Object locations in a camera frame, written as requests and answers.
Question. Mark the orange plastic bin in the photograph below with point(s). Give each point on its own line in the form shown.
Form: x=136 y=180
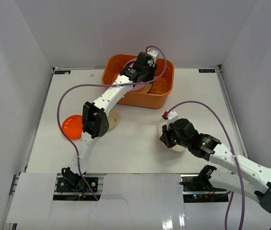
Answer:
x=158 y=93

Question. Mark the beige floral small plate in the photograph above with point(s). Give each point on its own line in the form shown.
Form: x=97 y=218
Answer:
x=113 y=118

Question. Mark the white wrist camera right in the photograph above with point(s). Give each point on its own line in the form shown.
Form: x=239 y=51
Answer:
x=170 y=116

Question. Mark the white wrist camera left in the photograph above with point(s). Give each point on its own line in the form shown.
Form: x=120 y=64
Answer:
x=154 y=55

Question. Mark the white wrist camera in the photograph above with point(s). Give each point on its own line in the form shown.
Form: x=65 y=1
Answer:
x=170 y=116
x=154 y=55

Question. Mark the orange glossy plate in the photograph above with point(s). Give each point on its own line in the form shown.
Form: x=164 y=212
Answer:
x=72 y=127

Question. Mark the pink bear plate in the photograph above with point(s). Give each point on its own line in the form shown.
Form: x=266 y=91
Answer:
x=138 y=72

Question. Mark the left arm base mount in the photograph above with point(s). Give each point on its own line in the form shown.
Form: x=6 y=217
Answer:
x=70 y=182

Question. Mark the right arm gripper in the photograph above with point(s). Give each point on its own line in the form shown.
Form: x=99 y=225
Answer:
x=165 y=135

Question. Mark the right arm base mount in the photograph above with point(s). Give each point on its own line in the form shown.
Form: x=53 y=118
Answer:
x=197 y=188

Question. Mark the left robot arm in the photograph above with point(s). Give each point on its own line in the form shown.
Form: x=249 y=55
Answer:
x=95 y=115

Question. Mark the yellow bear plate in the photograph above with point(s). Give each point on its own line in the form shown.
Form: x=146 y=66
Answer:
x=145 y=88

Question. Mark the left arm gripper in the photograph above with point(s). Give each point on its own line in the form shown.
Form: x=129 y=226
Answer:
x=144 y=60

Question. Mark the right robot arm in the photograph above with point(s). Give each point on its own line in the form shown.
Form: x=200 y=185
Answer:
x=225 y=170

